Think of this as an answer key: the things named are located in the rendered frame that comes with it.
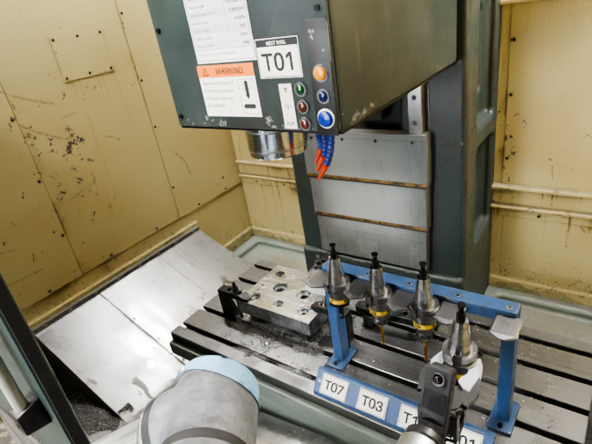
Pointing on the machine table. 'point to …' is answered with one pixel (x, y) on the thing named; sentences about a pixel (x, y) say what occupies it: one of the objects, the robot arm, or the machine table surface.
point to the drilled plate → (292, 319)
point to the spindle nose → (275, 144)
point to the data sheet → (220, 30)
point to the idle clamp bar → (389, 315)
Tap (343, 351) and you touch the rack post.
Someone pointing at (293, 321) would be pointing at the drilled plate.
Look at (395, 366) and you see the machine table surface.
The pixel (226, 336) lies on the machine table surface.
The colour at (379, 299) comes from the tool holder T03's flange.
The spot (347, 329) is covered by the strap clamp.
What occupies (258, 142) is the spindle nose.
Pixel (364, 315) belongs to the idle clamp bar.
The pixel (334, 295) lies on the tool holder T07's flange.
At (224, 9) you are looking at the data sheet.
